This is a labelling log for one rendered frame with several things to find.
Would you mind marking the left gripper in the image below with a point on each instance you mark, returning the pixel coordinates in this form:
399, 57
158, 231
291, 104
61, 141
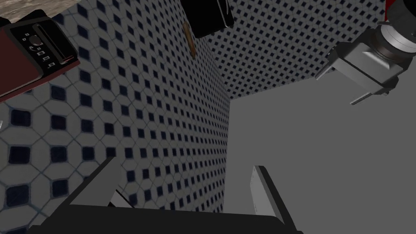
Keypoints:
365, 66

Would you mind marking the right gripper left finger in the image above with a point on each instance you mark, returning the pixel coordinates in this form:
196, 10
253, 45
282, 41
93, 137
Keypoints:
97, 187

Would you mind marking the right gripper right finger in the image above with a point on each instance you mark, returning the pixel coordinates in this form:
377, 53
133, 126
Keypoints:
260, 191

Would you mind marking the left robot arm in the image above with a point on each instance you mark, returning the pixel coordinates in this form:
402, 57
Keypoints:
398, 31

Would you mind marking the red and black toaster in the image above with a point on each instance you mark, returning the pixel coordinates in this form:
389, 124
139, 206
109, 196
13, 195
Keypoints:
29, 55

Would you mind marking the black box-shaped appliance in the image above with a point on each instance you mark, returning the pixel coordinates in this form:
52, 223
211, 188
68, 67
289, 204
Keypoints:
206, 16

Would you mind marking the brown stick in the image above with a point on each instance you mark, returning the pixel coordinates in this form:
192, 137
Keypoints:
189, 39

